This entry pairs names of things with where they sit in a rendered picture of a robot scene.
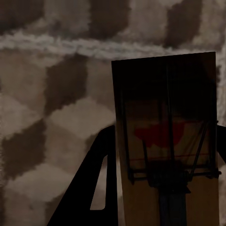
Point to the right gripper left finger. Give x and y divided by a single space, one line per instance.
74 208

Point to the mousetrap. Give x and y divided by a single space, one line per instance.
166 116

